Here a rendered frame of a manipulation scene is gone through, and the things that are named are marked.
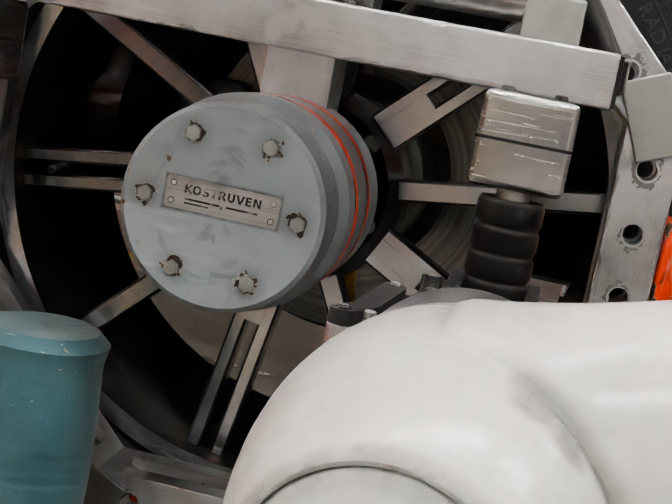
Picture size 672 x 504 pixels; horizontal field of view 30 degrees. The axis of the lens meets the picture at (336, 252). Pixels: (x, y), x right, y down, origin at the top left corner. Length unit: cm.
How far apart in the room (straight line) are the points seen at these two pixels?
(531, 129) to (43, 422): 38
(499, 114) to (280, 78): 28
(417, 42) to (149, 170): 19
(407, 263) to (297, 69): 19
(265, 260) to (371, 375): 46
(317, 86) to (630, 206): 23
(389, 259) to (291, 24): 34
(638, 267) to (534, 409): 58
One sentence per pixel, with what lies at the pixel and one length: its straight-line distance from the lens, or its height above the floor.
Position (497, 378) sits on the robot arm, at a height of 88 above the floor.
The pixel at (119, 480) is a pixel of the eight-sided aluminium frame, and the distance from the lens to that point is 97.
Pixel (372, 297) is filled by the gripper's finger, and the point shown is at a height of 84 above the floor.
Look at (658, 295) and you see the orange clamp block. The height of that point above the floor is 84.
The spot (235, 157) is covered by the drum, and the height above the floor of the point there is 88.
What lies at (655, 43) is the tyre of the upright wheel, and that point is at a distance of 96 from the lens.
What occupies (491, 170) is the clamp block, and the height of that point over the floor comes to 91.
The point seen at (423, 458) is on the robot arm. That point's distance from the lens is 27.
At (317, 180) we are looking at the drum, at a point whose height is 88.
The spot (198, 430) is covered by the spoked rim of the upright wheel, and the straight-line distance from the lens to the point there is 105.
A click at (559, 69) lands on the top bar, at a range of 68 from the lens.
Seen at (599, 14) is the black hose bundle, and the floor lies 100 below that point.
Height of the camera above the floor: 94
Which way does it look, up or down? 8 degrees down
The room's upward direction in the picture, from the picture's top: 11 degrees clockwise
